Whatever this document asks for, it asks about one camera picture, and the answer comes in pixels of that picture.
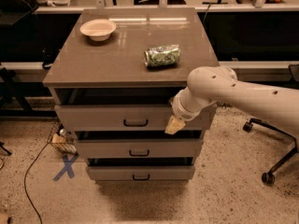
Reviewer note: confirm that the crushed green soda can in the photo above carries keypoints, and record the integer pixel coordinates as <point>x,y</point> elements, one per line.
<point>162,56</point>

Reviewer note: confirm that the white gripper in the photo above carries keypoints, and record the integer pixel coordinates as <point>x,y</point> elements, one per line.
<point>181,110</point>

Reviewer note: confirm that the blue tape cross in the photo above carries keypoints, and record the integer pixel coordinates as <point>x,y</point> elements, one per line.
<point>67,169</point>

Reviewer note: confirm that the grey drawer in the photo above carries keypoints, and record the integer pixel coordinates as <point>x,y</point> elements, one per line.
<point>140,173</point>
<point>129,148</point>
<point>83,118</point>

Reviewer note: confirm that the grey middle drawer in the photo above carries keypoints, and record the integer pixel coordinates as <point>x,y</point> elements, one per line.
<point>129,148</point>

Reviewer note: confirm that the grey drawer cabinet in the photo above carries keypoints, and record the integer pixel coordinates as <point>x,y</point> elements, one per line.
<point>113,72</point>

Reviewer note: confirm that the wire basket with items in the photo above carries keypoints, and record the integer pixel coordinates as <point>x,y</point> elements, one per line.
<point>61,139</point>

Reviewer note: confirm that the grey top drawer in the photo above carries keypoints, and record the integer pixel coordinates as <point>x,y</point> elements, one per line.
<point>83,118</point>

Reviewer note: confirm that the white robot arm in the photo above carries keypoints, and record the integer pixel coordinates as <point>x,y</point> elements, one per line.
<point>208,85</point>

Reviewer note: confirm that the grey bottom drawer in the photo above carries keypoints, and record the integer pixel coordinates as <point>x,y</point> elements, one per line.
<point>140,173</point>

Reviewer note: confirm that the white paper bowl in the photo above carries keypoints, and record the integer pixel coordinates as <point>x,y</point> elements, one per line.
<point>98,30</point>

